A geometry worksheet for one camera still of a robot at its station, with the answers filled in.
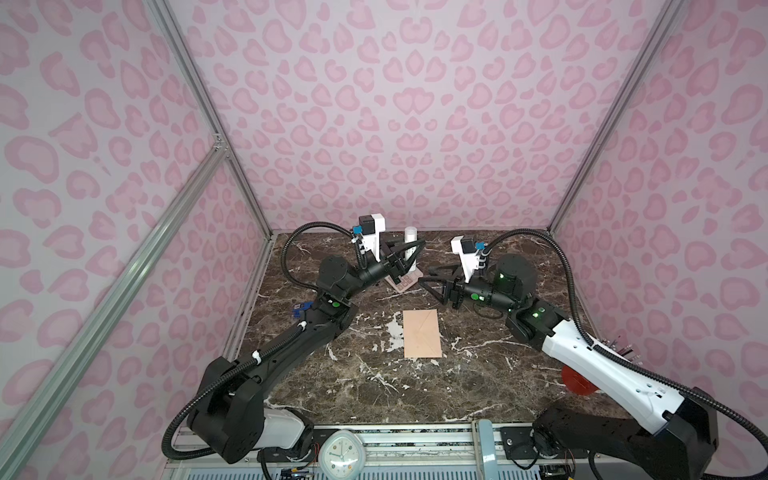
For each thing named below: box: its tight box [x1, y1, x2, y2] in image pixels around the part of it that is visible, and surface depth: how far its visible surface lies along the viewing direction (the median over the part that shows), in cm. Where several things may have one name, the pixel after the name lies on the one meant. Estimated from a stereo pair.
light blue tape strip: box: [479, 419, 498, 480], surface depth 70 cm
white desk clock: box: [318, 429, 366, 480], surface depth 71 cm
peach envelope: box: [403, 309, 442, 358], surface depth 94 cm
